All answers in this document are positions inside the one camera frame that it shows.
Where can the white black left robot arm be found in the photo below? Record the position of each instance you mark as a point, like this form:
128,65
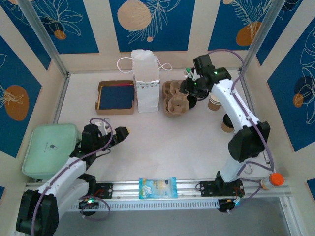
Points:
64,172

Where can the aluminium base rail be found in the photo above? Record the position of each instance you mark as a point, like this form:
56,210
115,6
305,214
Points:
187,187

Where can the pink napkin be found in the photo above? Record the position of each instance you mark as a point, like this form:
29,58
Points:
123,84

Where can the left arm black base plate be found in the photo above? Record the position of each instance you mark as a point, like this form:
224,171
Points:
107,190

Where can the brown paper coffee cup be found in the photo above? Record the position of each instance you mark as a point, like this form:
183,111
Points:
226,129

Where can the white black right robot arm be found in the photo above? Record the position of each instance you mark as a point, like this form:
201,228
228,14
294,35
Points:
229,103

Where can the orange capped bottle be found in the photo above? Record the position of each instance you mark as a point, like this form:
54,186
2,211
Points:
276,179

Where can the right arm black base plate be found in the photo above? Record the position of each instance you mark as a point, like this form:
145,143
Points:
206,189

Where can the stack of black lids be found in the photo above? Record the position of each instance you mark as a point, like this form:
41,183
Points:
192,103

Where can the aluminium frame post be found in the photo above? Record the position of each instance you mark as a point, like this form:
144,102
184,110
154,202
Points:
43,34
263,34

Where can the blue wet wipes packet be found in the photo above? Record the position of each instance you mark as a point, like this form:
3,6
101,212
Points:
157,188

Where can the dark blue napkin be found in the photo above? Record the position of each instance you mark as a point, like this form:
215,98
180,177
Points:
116,97

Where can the yellow napkin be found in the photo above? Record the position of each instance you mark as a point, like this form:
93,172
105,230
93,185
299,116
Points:
98,98

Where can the single pulp cup carrier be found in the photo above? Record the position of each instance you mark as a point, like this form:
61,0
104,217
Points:
177,105

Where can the stack of brown paper cups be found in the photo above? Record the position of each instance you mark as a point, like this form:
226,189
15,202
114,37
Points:
213,104

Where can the mint green zip case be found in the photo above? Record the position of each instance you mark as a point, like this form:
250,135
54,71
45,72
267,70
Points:
49,137

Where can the white paper takeout bag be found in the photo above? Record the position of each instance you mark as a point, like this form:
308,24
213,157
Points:
146,81

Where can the green-tipped white stirrer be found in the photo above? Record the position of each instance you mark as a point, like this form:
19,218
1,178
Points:
188,70

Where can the brown cardboard napkin box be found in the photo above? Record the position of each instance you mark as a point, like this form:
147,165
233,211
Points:
115,111

